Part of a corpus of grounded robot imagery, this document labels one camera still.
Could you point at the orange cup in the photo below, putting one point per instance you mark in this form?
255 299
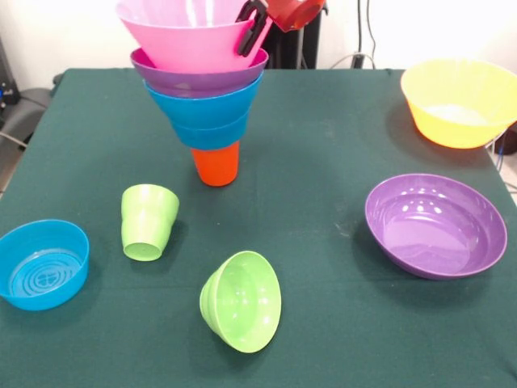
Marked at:
216 167

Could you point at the yellow-orange bowl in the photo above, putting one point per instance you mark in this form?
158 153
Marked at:
460 93

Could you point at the black equipment rack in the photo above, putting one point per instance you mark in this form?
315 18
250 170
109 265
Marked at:
8 93

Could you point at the purple bowl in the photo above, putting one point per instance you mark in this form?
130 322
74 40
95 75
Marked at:
436 230
194 78

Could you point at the small green bowl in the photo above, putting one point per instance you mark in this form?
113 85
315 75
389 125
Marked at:
242 303

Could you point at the green cup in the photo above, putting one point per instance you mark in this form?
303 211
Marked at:
147 220

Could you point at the dark green tablecloth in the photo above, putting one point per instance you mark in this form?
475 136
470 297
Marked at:
323 242

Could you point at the pink bowl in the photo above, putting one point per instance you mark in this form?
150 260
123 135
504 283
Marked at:
182 36

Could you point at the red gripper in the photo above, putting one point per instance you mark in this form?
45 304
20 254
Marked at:
297 14

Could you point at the blue bowl with ringed bottom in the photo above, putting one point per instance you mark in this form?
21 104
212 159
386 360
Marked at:
40 262
210 137

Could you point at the black rounded seat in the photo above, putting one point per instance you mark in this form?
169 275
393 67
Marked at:
30 107

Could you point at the deep smooth blue bowl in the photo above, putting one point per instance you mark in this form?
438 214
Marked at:
202 113

